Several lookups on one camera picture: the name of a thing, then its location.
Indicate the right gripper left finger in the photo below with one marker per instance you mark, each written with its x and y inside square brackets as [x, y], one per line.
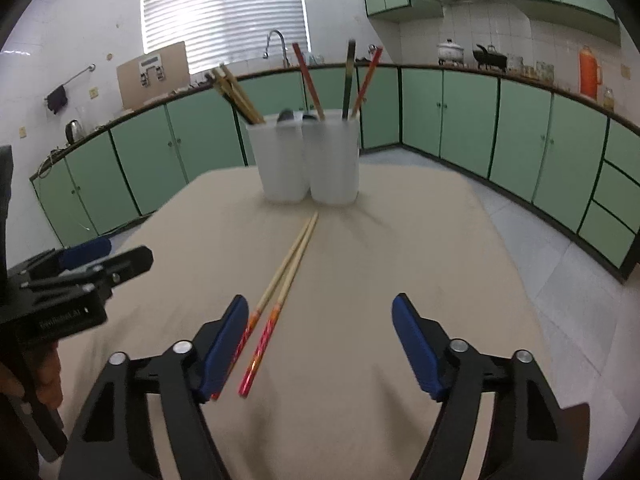
[112, 437]

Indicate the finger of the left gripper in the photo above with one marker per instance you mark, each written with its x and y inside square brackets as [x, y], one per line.
[84, 253]
[112, 271]

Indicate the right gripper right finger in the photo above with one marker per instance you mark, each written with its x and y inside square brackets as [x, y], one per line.
[529, 436]

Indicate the plain bamboo chopstick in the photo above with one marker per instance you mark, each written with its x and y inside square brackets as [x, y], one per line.
[257, 118]
[220, 75]

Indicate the black chopstick silver band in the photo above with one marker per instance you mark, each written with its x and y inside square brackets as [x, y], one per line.
[227, 95]

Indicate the black spoon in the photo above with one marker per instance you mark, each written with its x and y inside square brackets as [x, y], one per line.
[286, 115]

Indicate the black chopstick gold band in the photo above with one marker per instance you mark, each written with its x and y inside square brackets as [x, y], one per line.
[349, 71]

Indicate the green lower kitchen cabinets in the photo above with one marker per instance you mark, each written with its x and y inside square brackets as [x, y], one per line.
[571, 162]

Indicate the person left hand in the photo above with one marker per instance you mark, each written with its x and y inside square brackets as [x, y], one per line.
[45, 366]

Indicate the electric kettle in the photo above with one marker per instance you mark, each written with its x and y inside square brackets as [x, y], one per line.
[74, 132]

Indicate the dark hanging towel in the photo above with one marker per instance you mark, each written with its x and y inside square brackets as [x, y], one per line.
[56, 100]

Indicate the cardboard box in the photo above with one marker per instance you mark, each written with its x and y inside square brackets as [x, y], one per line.
[153, 75]

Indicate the white double utensil holder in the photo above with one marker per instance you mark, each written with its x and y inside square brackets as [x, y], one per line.
[297, 159]

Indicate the window blinds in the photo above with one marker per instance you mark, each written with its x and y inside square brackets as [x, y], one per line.
[222, 31]

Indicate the glass jar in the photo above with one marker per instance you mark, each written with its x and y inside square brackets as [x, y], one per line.
[608, 100]

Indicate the orange thermos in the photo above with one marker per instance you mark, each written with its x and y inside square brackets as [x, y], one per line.
[590, 77]

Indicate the white cooking pot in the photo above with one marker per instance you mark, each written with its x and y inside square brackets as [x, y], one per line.
[450, 53]

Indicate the black wok on stove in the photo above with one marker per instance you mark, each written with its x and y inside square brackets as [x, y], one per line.
[488, 58]

